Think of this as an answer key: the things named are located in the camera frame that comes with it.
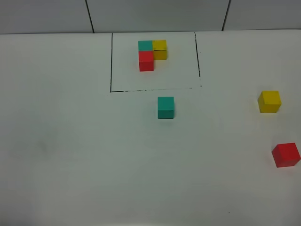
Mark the template red cube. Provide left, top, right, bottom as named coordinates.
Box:
left=138, top=51, right=154, bottom=72

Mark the template teal cube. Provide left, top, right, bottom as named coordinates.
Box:
left=138, top=40, right=153, bottom=51

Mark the template yellow cube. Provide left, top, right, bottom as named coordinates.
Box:
left=152, top=40, right=167, bottom=60

